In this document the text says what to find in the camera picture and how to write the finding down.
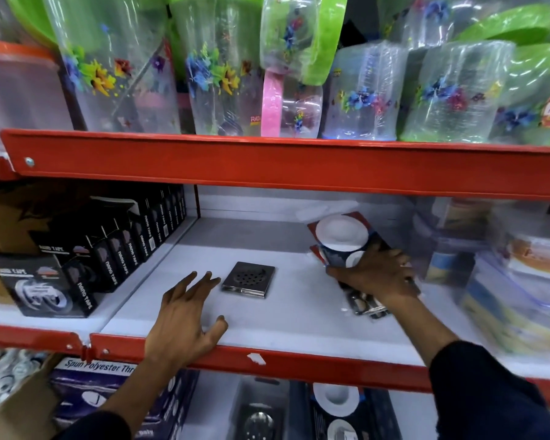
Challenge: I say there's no row of clear floral jugs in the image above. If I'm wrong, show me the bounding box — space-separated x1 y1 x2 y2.
5 0 550 146

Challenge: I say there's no clear bin with orange lid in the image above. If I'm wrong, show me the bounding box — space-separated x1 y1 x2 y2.
0 39 75 154

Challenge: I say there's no person's right forearm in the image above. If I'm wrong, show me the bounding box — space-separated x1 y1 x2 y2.
380 293 550 440

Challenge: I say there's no row of black tape boxes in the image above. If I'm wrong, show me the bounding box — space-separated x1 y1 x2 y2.
0 184 187 318

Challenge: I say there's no person's right hand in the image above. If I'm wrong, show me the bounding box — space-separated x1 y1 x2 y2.
325 243 422 311

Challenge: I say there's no blue thread box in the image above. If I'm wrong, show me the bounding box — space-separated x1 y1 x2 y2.
49 357 200 433

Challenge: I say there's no clear plastic storage container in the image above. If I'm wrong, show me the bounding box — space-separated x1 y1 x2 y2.
410 197 496 289
458 201 550 359

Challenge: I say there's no person's left hand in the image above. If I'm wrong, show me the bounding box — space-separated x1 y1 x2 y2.
144 271 229 368

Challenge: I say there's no pink-handled clear floral pitcher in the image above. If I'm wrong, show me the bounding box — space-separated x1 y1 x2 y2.
261 71 324 139

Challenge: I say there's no person's left forearm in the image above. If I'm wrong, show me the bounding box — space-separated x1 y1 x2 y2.
55 350 198 440

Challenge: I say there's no red metal shelf rack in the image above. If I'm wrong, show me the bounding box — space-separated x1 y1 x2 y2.
0 38 550 407

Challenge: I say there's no packaged steel drain cover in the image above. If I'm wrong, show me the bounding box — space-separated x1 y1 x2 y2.
229 378 290 440

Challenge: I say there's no cardboard box of white rolls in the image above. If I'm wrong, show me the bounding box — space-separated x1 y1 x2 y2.
0 347 65 440

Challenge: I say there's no square steel drain cover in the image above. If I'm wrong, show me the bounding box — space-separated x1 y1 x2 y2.
221 261 276 299

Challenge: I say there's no card packet with white discs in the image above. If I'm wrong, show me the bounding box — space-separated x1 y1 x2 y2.
307 211 395 319
308 381 402 440

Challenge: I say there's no brown cardboard box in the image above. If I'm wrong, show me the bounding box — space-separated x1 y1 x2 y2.
0 185 74 304

